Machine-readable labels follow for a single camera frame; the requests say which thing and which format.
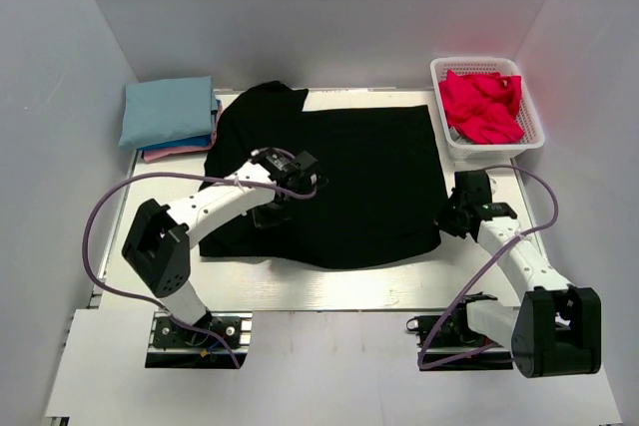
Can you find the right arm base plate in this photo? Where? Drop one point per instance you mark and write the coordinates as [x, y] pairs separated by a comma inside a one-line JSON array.
[[455, 338]]

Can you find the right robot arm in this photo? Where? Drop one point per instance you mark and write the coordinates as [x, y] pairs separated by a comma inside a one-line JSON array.
[[556, 328]]

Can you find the black t-shirt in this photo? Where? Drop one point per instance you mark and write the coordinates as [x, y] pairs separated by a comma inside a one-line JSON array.
[[385, 184]]

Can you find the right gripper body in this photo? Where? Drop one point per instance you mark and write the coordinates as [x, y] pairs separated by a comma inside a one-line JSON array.
[[448, 218]]

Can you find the pink folded t-shirt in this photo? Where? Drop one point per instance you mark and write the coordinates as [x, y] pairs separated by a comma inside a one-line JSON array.
[[153, 155]]

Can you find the red t-shirt in basket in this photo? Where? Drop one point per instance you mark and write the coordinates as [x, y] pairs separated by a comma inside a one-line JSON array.
[[483, 107]]

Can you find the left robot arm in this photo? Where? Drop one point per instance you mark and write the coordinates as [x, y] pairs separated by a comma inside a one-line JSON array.
[[159, 243]]

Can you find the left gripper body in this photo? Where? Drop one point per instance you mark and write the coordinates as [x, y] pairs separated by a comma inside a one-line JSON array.
[[271, 212]]

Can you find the light blue folded t-shirt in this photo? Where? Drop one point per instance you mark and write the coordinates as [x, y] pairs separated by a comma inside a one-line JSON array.
[[168, 110]]

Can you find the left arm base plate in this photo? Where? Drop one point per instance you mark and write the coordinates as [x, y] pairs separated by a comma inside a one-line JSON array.
[[173, 347]]

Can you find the white plastic basket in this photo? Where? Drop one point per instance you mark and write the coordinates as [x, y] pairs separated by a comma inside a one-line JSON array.
[[460, 148]]

